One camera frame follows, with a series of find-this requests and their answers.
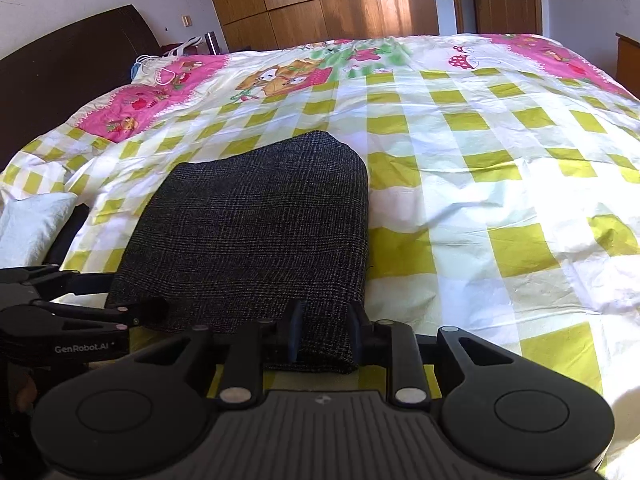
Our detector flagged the dark grey plaid pants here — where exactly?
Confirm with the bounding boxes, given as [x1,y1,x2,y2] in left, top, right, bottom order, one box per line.
[106,131,369,373]

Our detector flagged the white pillow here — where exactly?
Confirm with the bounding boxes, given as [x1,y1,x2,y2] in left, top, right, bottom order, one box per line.
[0,192,77,269]

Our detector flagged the colourful cartoon checkered bedsheet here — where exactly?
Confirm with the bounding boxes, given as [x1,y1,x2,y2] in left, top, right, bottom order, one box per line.
[1,34,639,479]

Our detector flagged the dark wooden headboard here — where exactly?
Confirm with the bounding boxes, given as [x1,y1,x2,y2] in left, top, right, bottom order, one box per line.
[0,4,160,166]

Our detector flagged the white bag by wardrobe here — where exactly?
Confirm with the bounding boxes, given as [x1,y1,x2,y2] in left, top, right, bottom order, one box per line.
[163,32,220,56]

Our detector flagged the wooden wardrobe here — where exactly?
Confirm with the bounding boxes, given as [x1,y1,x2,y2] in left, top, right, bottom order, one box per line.
[213,0,439,52]

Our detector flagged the wooden side dresser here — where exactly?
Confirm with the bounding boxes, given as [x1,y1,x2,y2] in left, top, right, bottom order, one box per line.
[616,32,640,98]

